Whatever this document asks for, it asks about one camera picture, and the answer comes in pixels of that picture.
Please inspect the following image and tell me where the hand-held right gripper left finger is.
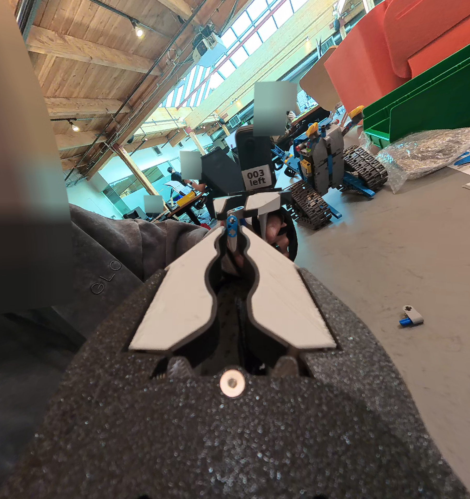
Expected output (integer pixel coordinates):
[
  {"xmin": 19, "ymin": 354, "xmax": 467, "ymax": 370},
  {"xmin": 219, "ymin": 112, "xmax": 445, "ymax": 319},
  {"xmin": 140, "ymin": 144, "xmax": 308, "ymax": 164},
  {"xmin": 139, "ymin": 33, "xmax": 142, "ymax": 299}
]
[{"xmin": 128, "ymin": 226, "xmax": 226, "ymax": 369}]

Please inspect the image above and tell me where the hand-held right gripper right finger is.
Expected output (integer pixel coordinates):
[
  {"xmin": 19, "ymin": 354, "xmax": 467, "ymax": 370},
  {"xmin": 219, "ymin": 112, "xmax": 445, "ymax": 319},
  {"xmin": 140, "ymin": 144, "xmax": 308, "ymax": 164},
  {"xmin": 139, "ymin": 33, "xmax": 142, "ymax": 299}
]
[{"xmin": 239, "ymin": 227, "xmax": 338, "ymax": 369}]

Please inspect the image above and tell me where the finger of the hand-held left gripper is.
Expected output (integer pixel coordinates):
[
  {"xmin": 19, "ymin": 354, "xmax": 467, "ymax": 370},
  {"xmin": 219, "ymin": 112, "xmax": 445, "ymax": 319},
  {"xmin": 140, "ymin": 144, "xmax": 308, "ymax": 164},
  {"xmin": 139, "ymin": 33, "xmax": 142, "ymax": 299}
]
[
  {"xmin": 244, "ymin": 191, "xmax": 283, "ymax": 238},
  {"xmin": 213, "ymin": 195, "xmax": 244, "ymax": 220}
]

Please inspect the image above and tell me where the person's left forearm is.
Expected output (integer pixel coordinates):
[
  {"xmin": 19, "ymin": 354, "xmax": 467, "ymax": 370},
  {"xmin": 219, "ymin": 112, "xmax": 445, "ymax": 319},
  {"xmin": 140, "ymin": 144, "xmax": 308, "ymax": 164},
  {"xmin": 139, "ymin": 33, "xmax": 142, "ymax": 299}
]
[{"xmin": 69, "ymin": 203, "xmax": 220, "ymax": 340}]

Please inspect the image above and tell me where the grey desk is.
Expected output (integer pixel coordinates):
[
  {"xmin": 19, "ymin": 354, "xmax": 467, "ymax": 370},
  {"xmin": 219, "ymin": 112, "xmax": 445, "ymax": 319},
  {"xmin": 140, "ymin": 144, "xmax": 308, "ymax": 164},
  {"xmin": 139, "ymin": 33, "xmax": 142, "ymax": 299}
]
[{"xmin": 293, "ymin": 164, "xmax": 470, "ymax": 499}]

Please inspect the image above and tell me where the person's left hand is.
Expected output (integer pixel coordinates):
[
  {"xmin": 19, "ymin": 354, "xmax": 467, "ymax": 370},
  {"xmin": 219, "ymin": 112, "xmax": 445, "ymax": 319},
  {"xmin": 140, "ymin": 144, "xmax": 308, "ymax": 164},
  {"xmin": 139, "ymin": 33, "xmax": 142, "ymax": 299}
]
[{"xmin": 263, "ymin": 212, "xmax": 291, "ymax": 259}]

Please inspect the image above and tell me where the black office chair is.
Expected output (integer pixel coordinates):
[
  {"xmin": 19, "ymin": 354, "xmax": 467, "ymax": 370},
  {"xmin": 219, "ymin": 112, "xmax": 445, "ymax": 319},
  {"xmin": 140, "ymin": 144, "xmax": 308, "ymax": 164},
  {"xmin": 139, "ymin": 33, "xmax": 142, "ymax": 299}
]
[{"xmin": 200, "ymin": 147, "xmax": 245, "ymax": 195}]

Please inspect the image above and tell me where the blue toy robot model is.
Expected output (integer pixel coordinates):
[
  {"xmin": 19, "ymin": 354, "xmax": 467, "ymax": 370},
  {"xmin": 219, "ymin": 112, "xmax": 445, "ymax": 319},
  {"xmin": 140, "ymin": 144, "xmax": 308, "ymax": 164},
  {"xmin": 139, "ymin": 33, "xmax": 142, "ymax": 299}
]
[{"xmin": 272, "ymin": 105, "xmax": 388, "ymax": 231}]

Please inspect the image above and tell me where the skylight window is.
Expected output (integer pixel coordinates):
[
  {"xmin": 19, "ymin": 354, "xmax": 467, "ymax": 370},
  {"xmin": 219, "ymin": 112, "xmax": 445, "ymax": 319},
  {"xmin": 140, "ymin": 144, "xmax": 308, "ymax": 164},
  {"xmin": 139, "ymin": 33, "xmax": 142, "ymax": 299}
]
[{"xmin": 161, "ymin": 0, "xmax": 310, "ymax": 110}]

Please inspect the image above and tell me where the ceiling speaker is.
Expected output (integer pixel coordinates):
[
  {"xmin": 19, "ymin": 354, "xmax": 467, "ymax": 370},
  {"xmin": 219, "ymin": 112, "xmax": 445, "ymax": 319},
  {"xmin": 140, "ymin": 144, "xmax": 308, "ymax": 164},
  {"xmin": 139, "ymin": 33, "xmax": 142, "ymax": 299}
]
[{"xmin": 192, "ymin": 25, "xmax": 221, "ymax": 63}]

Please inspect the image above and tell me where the orange felt bag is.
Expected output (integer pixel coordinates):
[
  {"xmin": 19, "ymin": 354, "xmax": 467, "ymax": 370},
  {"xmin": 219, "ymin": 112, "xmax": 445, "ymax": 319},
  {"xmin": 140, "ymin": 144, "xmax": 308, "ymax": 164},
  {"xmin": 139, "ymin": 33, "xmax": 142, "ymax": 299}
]
[{"xmin": 324, "ymin": 0, "xmax": 470, "ymax": 114}]

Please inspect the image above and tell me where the clear plastic bag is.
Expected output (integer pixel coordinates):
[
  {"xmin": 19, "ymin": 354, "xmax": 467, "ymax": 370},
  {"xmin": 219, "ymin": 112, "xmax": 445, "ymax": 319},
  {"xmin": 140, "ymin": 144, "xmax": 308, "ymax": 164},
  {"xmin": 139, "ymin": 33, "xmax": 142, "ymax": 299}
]
[{"xmin": 360, "ymin": 125, "xmax": 470, "ymax": 194}]

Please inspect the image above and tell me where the green storage bin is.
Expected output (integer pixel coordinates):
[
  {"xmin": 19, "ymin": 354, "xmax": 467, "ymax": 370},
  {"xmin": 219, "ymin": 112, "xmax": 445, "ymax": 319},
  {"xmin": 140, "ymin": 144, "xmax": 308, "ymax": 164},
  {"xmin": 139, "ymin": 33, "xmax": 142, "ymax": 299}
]
[{"xmin": 363, "ymin": 37, "xmax": 470, "ymax": 150}]

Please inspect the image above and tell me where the blue sticker sheet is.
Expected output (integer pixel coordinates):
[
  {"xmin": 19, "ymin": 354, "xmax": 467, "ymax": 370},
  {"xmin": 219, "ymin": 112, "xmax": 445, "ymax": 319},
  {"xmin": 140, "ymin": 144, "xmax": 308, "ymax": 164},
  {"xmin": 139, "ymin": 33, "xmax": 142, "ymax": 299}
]
[{"xmin": 447, "ymin": 148, "xmax": 470, "ymax": 175}]

